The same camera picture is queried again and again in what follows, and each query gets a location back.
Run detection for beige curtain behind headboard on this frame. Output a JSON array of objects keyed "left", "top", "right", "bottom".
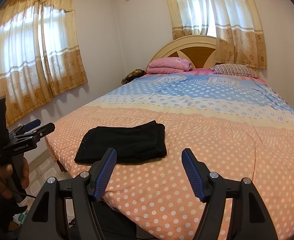
[{"left": 166, "top": 0, "right": 267, "bottom": 69}]

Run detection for polka dot bed cover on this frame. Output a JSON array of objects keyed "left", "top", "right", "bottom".
[{"left": 46, "top": 73, "right": 294, "bottom": 239}]

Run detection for cream wooden headboard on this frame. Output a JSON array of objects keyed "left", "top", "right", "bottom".
[{"left": 148, "top": 35, "right": 260, "bottom": 78}]

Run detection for black pants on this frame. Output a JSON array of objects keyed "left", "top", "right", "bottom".
[{"left": 74, "top": 121, "right": 167, "bottom": 165}]

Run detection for beige side window curtain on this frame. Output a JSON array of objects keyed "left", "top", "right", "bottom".
[{"left": 0, "top": 0, "right": 88, "bottom": 125}]

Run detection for person left hand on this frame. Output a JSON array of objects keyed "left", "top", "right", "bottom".
[{"left": 0, "top": 157, "right": 29, "bottom": 199}]

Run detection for brown patterned bag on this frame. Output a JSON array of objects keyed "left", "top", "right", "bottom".
[{"left": 122, "top": 69, "right": 146, "bottom": 85}]

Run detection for folded pink blanket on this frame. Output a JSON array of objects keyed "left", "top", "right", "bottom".
[{"left": 146, "top": 57, "right": 192, "bottom": 74}]

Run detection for striped pillow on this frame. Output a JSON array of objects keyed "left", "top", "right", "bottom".
[{"left": 211, "top": 63, "right": 259, "bottom": 79}]

